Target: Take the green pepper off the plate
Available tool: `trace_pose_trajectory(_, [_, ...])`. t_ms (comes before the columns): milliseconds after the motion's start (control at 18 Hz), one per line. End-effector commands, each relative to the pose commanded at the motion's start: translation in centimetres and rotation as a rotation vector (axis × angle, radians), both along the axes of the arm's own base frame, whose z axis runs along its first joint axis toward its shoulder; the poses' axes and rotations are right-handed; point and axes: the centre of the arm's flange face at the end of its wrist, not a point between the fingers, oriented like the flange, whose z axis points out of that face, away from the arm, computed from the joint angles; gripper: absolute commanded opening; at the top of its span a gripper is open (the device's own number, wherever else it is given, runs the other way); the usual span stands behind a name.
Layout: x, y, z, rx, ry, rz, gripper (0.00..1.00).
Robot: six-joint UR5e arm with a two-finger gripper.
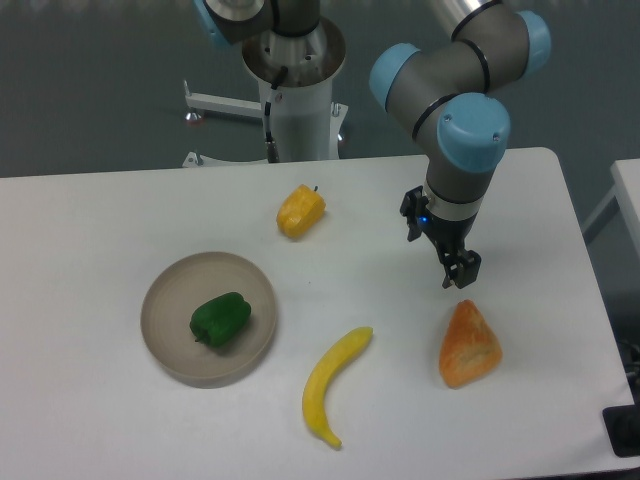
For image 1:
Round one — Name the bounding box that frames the beige round plate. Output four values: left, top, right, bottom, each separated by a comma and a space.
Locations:
140, 252, 277, 388

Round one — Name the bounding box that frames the yellow toy pepper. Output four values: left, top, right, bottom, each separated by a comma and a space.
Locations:
276, 184, 326, 239

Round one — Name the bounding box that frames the white side table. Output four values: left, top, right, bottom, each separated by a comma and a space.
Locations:
581, 158, 640, 253

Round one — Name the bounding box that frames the orange toy croissant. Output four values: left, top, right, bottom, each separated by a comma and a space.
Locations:
438, 300, 503, 389

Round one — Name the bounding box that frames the black device at edge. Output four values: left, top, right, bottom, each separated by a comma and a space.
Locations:
602, 405, 640, 458

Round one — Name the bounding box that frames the green toy pepper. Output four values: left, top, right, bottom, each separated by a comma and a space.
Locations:
189, 292, 252, 348

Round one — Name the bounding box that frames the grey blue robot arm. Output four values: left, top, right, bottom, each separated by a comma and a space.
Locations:
194, 1, 551, 288

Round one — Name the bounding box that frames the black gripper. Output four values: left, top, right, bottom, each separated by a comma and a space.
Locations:
400, 186, 482, 288

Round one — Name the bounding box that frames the yellow toy banana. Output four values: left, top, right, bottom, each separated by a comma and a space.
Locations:
301, 326, 374, 450

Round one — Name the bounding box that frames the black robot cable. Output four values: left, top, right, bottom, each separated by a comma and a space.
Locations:
264, 66, 289, 164

